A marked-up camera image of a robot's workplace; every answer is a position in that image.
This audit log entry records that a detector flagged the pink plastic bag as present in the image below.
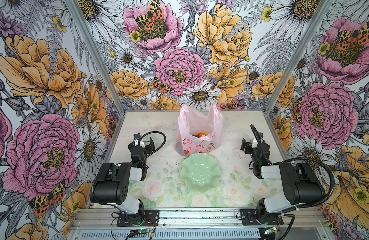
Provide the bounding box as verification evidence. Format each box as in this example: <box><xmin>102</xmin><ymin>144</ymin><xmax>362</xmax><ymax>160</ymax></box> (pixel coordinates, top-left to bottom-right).
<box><xmin>173</xmin><ymin>105</ymin><xmax>224</xmax><ymax>157</ymax></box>

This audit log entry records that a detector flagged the red orange mango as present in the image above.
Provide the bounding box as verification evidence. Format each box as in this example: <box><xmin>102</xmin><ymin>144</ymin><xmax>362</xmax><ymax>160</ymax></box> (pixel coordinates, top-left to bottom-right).
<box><xmin>197</xmin><ymin>133</ymin><xmax>207</xmax><ymax>138</ymax></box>

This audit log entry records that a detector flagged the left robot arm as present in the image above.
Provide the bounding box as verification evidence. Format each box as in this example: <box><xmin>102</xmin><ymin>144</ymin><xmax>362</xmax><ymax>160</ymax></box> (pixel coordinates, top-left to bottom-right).
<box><xmin>89</xmin><ymin>140</ymin><xmax>155</xmax><ymax>227</ymax></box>

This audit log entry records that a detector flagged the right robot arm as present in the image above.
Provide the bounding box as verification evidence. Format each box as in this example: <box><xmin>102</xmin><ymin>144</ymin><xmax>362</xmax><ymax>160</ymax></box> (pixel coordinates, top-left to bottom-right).
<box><xmin>240</xmin><ymin>139</ymin><xmax>326</xmax><ymax>225</ymax></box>

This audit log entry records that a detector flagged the green wavy fruit plate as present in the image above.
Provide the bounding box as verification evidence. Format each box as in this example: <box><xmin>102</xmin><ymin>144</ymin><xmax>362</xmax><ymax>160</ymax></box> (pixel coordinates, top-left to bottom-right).
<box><xmin>180</xmin><ymin>153</ymin><xmax>222</xmax><ymax>192</ymax></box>

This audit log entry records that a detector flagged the green circuit board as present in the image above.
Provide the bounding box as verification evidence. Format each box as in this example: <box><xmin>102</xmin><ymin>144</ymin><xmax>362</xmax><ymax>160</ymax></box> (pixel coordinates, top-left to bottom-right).
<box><xmin>264</xmin><ymin>227</ymin><xmax>278</xmax><ymax>235</ymax></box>

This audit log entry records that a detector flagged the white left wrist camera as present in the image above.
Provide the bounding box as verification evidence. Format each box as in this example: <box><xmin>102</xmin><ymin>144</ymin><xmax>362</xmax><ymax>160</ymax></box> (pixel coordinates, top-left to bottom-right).
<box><xmin>133</xmin><ymin>133</ymin><xmax>145</xmax><ymax>148</ymax></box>

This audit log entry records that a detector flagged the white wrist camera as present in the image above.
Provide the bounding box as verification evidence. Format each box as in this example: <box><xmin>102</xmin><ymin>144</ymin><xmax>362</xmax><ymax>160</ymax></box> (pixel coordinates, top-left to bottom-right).
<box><xmin>251</xmin><ymin>139</ymin><xmax>258</xmax><ymax>149</ymax></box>
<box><xmin>133</xmin><ymin>133</ymin><xmax>145</xmax><ymax>148</ymax></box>

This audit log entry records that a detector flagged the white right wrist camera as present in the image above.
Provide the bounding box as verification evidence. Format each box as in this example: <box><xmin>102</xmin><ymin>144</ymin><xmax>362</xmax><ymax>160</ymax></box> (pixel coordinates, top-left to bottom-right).
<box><xmin>251</xmin><ymin>139</ymin><xmax>258</xmax><ymax>149</ymax></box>

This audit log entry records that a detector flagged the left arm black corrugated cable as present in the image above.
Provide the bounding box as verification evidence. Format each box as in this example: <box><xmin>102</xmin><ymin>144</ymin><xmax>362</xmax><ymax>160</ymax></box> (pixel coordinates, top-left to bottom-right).
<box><xmin>131</xmin><ymin>130</ymin><xmax>167</xmax><ymax>167</ymax></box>

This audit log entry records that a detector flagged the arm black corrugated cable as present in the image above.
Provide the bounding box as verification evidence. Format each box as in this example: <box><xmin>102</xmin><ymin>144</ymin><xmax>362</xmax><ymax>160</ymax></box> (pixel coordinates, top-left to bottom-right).
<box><xmin>249</xmin><ymin>124</ymin><xmax>335</xmax><ymax>240</ymax></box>
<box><xmin>131</xmin><ymin>130</ymin><xmax>167</xmax><ymax>167</ymax></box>

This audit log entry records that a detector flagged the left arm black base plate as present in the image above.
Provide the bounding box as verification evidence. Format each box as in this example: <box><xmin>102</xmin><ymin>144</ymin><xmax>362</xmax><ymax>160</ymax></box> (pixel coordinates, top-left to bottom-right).
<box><xmin>116</xmin><ymin>210</ymin><xmax>160</xmax><ymax>227</ymax></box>

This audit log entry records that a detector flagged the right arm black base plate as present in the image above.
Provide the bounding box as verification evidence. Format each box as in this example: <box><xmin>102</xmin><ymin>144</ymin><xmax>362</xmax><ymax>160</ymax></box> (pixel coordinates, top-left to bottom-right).
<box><xmin>239</xmin><ymin>209</ymin><xmax>284</xmax><ymax>226</ymax></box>

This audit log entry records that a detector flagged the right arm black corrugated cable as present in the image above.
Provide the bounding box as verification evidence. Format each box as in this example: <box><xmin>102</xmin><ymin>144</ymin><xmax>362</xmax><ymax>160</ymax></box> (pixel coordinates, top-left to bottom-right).
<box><xmin>249</xmin><ymin>124</ymin><xmax>335</xmax><ymax>240</ymax></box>

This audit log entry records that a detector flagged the aluminium corner post left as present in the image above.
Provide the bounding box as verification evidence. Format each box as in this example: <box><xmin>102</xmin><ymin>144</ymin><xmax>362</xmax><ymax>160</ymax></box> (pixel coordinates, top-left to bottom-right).
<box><xmin>66</xmin><ymin>1</ymin><xmax>125</xmax><ymax>117</ymax></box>

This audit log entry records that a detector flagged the aluminium corner post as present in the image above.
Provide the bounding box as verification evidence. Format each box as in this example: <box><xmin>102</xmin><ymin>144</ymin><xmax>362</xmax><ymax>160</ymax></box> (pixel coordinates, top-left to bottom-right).
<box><xmin>66</xmin><ymin>1</ymin><xmax>125</xmax><ymax>117</ymax></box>
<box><xmin>264</xmin><ymin>0</ymin><xmax>333</xmax><ymax>115</ymax></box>

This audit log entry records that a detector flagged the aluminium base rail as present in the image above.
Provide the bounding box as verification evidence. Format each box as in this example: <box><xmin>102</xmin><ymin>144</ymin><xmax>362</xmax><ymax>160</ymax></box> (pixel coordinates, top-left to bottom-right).
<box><xmin>72</xmin><ymin>208</ymin><xmax>327</xmax><ymax>230</ymax></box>

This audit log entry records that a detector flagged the white vented cable duct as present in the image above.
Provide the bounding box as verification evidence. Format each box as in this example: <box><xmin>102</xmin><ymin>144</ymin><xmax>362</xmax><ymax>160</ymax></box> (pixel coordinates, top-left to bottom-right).
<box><xmin>75</xmin><ymin>228</ymin><xmax>260</xmax><ymax>240</ymax></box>

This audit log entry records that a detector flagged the aluminium corner post right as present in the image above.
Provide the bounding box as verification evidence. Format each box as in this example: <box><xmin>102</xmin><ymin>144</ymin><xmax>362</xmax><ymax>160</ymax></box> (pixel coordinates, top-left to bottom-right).
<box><xmin>264</xmin><ymin>0</ymin><xmax>333</xmax><ymax>115</ymax></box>

